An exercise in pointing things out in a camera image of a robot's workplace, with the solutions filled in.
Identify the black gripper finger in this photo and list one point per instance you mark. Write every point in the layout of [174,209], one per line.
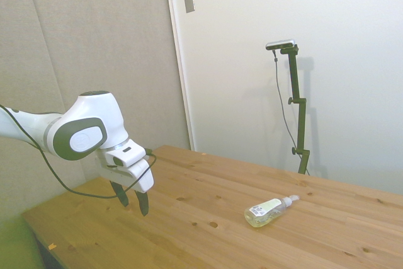
[143,203]
[122,194]

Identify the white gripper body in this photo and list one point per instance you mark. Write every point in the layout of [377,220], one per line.
[141,176]

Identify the clear sanitizer pump bottle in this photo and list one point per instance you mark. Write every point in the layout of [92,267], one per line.
[264,214]

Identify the small orange scrap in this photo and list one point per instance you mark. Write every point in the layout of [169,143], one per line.
[51,246]

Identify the green blurry object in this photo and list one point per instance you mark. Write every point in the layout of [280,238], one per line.
[15,247]

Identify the white door trim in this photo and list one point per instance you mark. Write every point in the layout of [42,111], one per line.
[179,61]

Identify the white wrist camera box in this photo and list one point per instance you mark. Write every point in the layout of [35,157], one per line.
[126,154]

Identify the black camera stand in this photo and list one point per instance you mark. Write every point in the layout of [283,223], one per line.
[297,102]

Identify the grey wall plate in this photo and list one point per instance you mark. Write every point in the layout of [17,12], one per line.
[189,1]

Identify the grey exterior camera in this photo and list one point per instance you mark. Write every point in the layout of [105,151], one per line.
[280,44]

